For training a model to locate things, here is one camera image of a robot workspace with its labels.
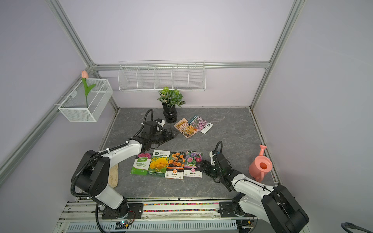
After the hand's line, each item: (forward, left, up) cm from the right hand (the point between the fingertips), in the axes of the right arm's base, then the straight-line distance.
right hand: (198, 165), depth 85 cm
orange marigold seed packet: (+2, +14, -3) cm, 14 cm away
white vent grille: (-28, -3, -4) cm, 29 cm away
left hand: (+16, +14, +10) cm, 23 cm away
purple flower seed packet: (+34, -3, -3) cm, 34 cm away
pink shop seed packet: (+31, +8, -4) cm, 32 cm away
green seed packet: (+3, +35, -3) cm, 35 cm away
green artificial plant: (+38, +17, +20) cm, 46 cm away
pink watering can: (-3, -33, +8) cm, 34 cm away
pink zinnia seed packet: (+6, +4, -4) cm, 8 cm away
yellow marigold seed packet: (+4, +25, -5) cm, 26 cm away
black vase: (+38, +20, +5) cm, 43 cm away
